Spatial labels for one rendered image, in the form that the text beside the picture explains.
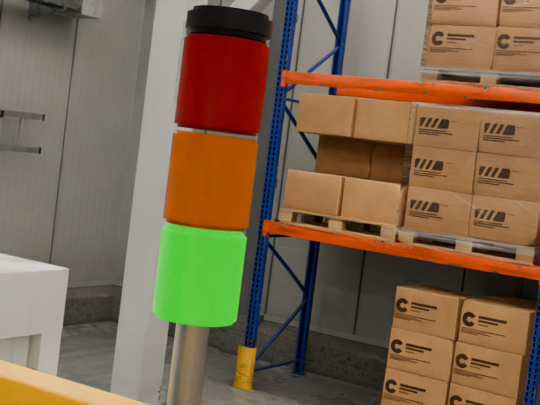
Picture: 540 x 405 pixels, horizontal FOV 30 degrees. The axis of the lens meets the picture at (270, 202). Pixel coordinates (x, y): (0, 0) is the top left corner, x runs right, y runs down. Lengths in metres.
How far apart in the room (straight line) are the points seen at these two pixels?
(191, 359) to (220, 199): 0.10
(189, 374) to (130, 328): 2.62
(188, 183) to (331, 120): 8.63
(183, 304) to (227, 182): 0.07
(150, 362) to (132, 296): 0.21
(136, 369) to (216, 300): 2.65
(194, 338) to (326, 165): 9.14
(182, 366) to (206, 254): 0.07
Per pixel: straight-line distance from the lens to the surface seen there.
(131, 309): 3.21
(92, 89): 11.69
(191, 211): 0.56
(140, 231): 3.17
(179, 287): 0.57
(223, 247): 0.57
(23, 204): 11.11
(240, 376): 9.61
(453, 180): 8.60
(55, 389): 0.65
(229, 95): 0.56
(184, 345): 0.59
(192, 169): 0.56
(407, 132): 8.84
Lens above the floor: 2.26
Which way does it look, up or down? 3 degrees down
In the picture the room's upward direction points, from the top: 7 degrees clockwise
